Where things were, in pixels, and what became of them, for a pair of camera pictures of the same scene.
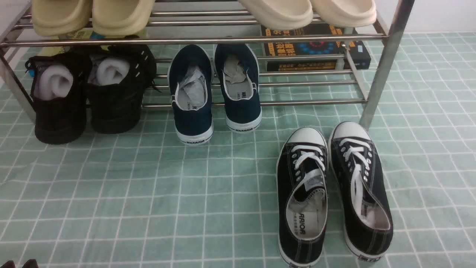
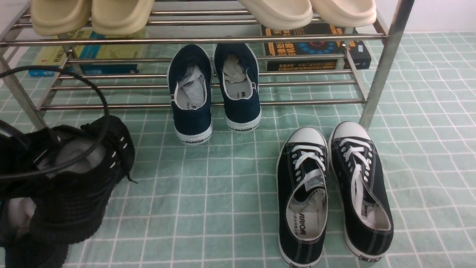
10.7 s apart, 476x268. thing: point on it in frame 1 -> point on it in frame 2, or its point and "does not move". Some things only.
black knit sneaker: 58,84 -> 22,247
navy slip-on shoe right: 237,68 does not move
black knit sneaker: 118,76 -> 68,173
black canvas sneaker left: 302,185 does not move
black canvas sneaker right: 368,223 does not move
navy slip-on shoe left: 190,80 does not move
